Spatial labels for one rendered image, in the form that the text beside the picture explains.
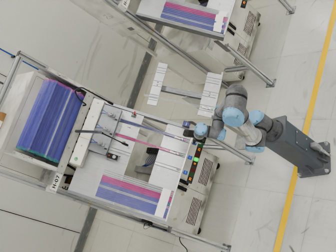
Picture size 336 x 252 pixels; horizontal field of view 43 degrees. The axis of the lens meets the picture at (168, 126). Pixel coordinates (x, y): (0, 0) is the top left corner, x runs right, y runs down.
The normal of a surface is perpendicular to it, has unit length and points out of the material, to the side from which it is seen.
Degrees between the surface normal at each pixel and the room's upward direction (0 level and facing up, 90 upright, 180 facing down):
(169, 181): 48
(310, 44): 0
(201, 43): 0
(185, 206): 89
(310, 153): 90
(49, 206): 90
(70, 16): 90
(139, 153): 0
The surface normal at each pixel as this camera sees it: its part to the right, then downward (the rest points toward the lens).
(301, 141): 0.70, -0.22
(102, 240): -0.69, -0.40
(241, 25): 0.65, 0.01
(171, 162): 0.01, -0.25
